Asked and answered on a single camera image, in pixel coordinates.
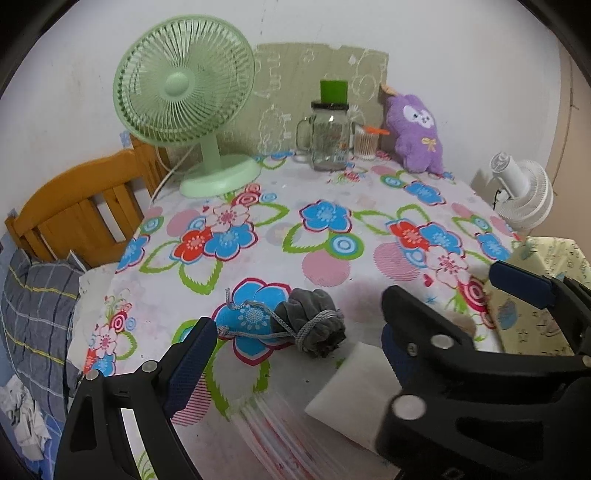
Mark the wooden bed headboard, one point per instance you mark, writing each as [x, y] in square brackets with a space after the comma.
[69, 198]

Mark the yellow patterned box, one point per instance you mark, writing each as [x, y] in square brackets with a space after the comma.
[526, 327]

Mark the grey plaid pillow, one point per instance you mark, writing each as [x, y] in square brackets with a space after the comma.
[37, 314]

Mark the blue bed sheet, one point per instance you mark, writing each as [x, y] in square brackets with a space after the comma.
[51, 427]

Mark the white crumpled cloth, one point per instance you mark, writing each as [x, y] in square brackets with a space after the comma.
[23, 415]

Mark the white standing fan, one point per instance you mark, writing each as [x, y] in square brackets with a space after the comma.
[531, 194]

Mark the floral tablecloth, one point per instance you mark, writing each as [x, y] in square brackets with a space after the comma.
[323, 240]

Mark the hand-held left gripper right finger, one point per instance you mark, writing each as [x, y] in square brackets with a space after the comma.
[393, 355]

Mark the beige door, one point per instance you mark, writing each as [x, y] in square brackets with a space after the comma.
[577, 138]

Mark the white foam pad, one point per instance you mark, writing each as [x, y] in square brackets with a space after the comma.
[355, 397]

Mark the green patterned board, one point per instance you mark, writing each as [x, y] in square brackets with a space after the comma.
[295, 74]

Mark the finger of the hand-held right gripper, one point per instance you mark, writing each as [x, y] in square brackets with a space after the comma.
[461, 369]
[521, 286]

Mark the purple plush rabbit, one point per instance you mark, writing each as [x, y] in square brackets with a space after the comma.
[418, 143]

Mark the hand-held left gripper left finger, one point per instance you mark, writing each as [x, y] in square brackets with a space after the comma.
[189, 369]

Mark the green desk fan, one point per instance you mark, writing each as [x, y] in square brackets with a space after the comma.
[180, 85]

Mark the cotton swab jar orange lid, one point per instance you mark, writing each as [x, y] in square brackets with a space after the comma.
[364, 145]

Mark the glass jar mug green lid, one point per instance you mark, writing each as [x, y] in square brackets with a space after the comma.
[330, 138]

